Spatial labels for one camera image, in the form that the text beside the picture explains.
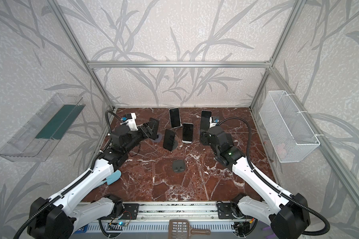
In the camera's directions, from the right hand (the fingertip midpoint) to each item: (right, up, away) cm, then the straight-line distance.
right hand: (207, 126), depth 79 cm
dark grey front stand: (-16, -23, +6) cm, 29 cm away
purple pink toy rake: (+29, -51, -11) cm, 60 cm away
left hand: (-27, +4, -4) cm, 28 cm away
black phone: (-23, -10, +19) cm, 32 cm away
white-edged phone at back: (-20, +5, +29) cm, 35 cm away
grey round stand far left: (-30, -9, +23) cm, 39 cm away
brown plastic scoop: (-14, -48, -10) cm, 51 cm away
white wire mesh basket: (+33, -3, -17) cm, 37 cm away
